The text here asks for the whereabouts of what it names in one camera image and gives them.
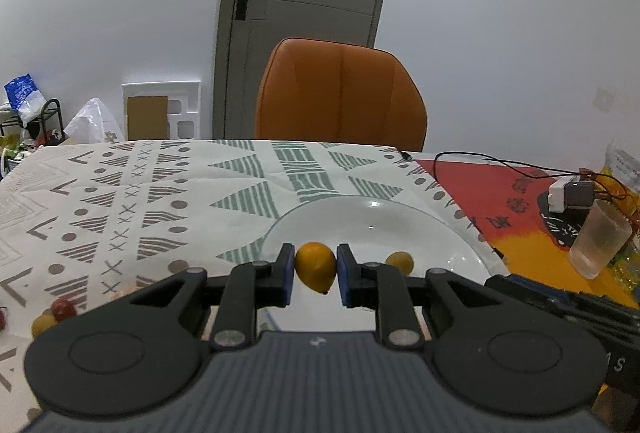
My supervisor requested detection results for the brown cardboard sheet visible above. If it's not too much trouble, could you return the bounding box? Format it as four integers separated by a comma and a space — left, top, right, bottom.
126, 96, 169, 141

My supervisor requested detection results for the yellow snack packet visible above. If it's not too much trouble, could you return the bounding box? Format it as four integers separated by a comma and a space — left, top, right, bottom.
597, 138, 640, 214

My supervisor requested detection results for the blue white bag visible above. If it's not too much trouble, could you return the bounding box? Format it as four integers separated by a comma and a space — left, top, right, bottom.
4, 74, 47, 124

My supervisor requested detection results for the grey door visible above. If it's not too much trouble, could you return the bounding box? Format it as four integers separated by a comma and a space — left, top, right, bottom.
212, 0, 398, 140

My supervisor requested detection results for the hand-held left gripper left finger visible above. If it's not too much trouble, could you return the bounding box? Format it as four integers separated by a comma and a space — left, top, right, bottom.
129, 242, 297, 349

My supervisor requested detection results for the white grey charger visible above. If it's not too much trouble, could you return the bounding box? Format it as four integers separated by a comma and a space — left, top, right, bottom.
547, 180, 596, 214

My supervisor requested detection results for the white plate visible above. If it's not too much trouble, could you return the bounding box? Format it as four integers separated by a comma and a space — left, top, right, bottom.
260, 196, 508, 334

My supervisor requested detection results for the orange chair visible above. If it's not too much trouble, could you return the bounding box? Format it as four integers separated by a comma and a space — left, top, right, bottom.
255, 38, 428, 153

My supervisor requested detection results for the white plastic bag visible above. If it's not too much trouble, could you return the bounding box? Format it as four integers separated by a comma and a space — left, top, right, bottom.
64, 98, 124, 145

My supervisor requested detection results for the frosted glass cup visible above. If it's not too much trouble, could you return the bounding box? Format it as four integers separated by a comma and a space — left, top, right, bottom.
569, 199, 635, 280

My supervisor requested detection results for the small yellow kumquat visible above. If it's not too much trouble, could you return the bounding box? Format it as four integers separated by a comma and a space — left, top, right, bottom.
385, 251, 414, 275
31, 313, 57, 336

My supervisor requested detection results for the yellow lemon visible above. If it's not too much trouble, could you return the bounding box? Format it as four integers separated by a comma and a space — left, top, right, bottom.
295, 241, 337, 296

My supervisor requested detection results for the yellow crinkled wrapper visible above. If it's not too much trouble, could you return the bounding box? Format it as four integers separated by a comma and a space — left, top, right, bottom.
607, 233, 640, 290

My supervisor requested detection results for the black cable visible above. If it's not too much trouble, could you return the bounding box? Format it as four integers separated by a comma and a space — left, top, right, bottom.
397, 148, 640, 215

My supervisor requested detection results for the black metal rack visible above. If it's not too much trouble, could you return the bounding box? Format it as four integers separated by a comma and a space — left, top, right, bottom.
0, 99, 63, 149

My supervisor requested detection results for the patterned white tablecloth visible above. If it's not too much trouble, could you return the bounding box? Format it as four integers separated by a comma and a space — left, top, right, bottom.
0, 139, 507, 433

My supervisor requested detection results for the white foam packaging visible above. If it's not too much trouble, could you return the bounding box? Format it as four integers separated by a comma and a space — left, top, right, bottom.
121, 80, 202, 142

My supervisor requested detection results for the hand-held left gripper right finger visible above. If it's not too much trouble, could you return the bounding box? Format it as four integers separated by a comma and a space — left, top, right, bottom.
336, 242, 503, 349

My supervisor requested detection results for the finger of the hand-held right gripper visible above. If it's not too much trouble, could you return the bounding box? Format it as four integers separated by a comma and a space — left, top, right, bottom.
485, 274, 571, 314

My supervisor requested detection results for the red orange printed cloth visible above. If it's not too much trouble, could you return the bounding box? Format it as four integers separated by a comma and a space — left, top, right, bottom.
415, 158, 640, 314

